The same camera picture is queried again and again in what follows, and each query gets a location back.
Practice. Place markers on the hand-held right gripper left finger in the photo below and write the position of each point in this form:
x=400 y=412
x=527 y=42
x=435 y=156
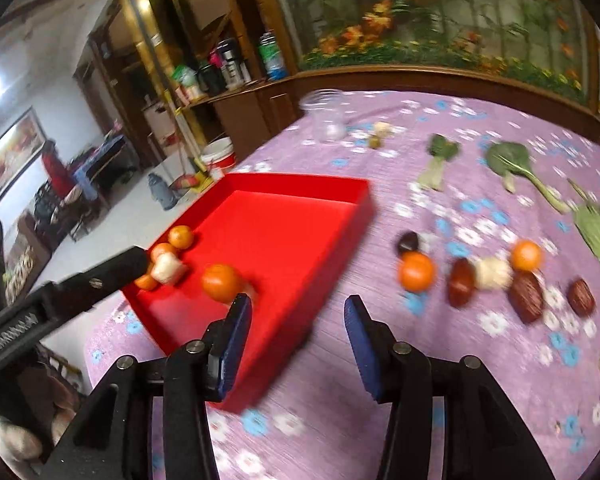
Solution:
x=235 y=340

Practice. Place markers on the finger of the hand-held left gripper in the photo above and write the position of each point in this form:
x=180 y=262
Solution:
x=105 y=277

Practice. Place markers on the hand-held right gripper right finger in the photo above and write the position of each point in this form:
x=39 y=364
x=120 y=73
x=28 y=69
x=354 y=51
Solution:
x=365 y=350

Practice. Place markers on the orange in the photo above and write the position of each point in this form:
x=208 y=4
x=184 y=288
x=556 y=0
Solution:
x=221 y=282
x=526 y=255
x=163 y=250
x=416 y=271
x=181 y=236
x=146 y=283

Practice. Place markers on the red tray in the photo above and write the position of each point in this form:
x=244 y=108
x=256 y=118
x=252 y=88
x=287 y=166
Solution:
x=280 y=240

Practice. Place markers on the dark round fruit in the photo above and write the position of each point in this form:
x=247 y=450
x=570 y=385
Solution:
x=407 y=242

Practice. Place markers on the red-brown date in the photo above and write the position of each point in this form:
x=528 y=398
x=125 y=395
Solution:
x=581 y=297
x=527 y=296
x=461 y=276

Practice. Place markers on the grey bottle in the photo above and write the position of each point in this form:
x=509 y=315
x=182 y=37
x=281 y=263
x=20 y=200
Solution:
x=161 y=191

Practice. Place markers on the red garment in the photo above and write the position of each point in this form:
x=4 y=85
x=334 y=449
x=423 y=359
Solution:
x=55 y=170

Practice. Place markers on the table with blue cloth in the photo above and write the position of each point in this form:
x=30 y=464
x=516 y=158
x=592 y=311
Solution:
x=102 y=155

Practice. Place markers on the red dustpan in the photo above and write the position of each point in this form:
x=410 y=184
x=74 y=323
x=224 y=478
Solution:
x=185 y=181

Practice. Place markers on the white red bucket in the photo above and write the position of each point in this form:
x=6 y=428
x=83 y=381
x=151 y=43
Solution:
x=219 y=157

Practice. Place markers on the broom stick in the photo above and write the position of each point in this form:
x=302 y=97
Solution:
x=185 y=125

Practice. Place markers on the purple floral tablecloth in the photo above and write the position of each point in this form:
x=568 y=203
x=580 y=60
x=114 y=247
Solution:
x=300 y=160

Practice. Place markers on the small green fruit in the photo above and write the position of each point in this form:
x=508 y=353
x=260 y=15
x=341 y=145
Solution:
x=375 y=142

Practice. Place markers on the green bok choy leaf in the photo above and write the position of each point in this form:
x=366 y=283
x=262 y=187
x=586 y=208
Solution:
x=510 y=160
x=439 y=151
x=597 y=230

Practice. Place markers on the green white bag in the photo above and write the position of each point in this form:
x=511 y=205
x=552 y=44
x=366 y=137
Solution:
x=186 y=80

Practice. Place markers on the wooden cabinet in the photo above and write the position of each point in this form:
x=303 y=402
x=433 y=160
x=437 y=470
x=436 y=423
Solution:
x=250 y=110

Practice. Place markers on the small white fruit piece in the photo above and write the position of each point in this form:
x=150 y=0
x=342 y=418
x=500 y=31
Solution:
x=381 y=129

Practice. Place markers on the black mug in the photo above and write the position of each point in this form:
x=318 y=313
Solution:
x=210 y=77

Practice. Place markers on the clear glass jar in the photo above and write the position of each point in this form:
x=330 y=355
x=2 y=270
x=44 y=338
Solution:
x=327 y=115

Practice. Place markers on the black thermos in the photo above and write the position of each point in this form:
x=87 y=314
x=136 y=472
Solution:
x=230 y=62

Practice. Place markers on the green label water bottle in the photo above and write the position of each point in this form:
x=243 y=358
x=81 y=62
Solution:
x=271 y=55

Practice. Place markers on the glass flower display case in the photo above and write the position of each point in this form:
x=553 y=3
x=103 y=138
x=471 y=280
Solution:
x=430 y=10

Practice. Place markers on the framed wall painting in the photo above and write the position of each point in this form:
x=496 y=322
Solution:
x=10 y=155

